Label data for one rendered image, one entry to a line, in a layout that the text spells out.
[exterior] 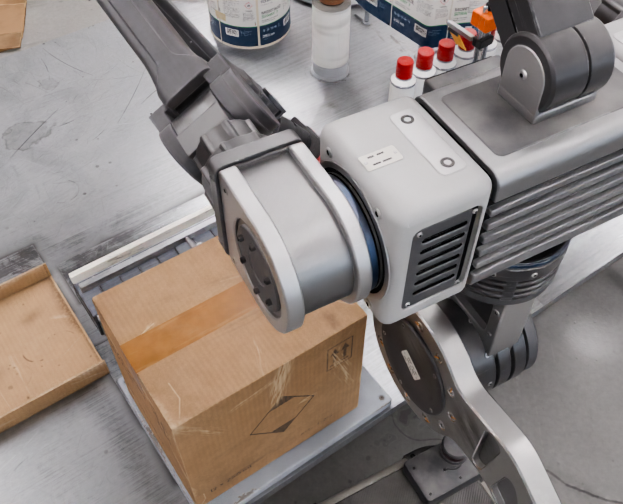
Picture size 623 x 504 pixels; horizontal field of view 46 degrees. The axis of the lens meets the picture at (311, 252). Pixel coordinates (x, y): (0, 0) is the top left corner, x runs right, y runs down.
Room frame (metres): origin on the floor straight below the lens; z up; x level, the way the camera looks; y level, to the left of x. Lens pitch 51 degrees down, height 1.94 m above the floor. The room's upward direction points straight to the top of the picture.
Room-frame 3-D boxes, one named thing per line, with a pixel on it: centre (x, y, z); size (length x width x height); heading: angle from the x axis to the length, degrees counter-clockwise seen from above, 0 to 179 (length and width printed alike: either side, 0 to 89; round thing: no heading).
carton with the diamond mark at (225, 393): (0.57, 0.11, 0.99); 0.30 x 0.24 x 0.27; 124
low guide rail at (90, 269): (1.09, -0.01, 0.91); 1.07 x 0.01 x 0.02; 125
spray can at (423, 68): (1.20, -0.23, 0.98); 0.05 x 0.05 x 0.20
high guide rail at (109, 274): (1.03, -0.05, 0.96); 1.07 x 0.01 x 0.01; 125
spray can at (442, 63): (1.23, -0.27, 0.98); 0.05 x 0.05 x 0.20
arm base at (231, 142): (0.50, 0.06, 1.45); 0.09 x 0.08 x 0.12; 118
